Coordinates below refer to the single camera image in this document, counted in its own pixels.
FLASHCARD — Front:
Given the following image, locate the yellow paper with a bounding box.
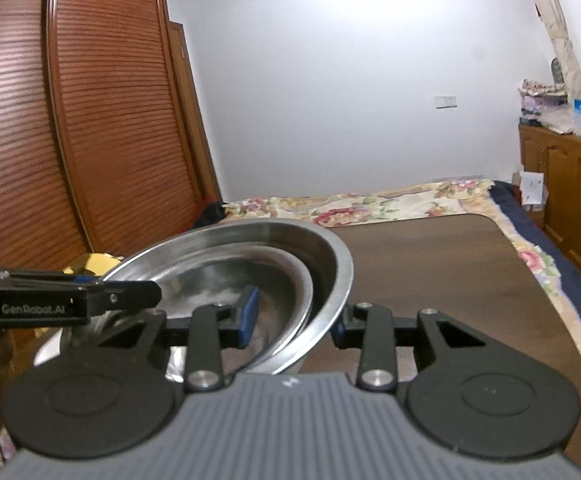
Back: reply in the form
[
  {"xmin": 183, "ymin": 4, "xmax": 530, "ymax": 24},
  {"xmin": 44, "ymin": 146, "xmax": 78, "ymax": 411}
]
[{"xmin": 63, "ymin": 252, "xmax": 122, "ymax": 276}]

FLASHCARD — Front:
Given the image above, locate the louvered wooden wardrobe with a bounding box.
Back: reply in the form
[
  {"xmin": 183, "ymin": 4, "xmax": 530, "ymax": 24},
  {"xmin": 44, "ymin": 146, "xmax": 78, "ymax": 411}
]
[{"xmin": 0, "ymin": 0, "xmax": 221, "ymax": 270}]

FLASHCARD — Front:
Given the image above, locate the white paper bag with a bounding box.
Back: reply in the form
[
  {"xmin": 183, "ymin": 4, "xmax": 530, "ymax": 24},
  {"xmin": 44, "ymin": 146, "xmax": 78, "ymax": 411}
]
[{"xmin": 519, "ymin": 171, "xmax": 545, "ymax": 207}]

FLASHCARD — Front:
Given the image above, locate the folded cloth pile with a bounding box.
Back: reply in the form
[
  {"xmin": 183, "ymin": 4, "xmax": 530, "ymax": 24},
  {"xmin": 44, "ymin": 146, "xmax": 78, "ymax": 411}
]
[{"xmin": 519, "ymin": 79, "xmax": 568, "ymax": 125}]

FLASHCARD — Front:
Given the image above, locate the small steel bowl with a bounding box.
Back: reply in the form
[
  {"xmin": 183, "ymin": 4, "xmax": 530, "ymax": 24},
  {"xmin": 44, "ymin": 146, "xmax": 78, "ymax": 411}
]
[{"xmin": 152, "ymin": 243, "xmax": 315, "ymax": 374}]

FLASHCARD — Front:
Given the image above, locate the floral bed quilt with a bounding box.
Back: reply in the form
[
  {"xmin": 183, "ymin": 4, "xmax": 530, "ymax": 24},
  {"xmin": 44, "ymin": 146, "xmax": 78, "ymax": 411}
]
[{"xmin": 197, "ymin": 178, "xmax": 581, "ymax": 401}]

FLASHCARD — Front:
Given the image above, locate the beige curtain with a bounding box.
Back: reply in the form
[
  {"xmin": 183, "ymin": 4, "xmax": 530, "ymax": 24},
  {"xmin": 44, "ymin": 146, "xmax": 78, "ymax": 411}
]
[{"xmin": 533, "ymin": 0, "xmax": 581, "ymax": 104}]

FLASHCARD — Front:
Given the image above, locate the wooden sideboard cabinet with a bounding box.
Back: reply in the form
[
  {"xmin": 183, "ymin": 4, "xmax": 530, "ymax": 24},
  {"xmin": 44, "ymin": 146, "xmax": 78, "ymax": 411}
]
[{"xmin": 519, "ymin": 125, "xmax": 581, "ymax": 273}]

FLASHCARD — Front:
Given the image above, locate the medium steel bowl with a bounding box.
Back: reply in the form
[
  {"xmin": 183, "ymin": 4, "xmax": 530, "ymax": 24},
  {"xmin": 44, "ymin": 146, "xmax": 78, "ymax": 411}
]
[{"xmin": 59, "ymin": 218, "xmax": 356, "ymax": 376}]

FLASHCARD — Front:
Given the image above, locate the wall light switch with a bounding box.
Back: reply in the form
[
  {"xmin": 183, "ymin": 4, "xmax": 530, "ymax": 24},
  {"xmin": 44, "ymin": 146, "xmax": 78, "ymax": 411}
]
[{"xmin": 434, "ymin": 96, "xmax": 458, "ymax": 110}]

